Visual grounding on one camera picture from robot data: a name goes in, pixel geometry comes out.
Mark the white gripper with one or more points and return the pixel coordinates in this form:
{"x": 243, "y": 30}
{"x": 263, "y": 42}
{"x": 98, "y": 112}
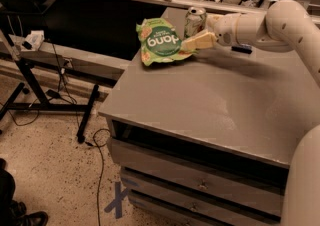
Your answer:
{"x": 226, "y": 30}

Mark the green 7up soda can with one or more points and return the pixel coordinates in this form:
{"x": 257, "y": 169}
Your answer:
{"x": 195, "y": 20}

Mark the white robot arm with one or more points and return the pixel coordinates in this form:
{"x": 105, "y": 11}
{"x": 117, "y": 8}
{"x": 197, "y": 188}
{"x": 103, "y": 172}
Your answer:
{"x": 285, "y": 26}

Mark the green rice chip bag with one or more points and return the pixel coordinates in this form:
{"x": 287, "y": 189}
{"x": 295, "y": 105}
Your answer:
{"x": 160, "y": 42}

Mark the dark blue snack packet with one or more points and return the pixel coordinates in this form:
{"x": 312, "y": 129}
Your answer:
{"x": 242, "y": 49}

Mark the grey drawer cabinet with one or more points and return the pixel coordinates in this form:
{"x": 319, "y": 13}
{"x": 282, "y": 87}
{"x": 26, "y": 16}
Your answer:
{"x": 209, "y": 141}

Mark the white power adapter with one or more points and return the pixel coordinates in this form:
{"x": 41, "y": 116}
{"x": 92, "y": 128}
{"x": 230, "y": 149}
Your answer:
{"x": 33, "y": 41}

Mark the black metal stand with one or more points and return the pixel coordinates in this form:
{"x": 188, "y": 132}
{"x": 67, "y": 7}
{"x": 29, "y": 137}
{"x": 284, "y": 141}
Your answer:
{"x": 44, "y": 104}

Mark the black shoe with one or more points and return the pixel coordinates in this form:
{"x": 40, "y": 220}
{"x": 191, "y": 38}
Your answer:
{"x": 35, "y": 219}

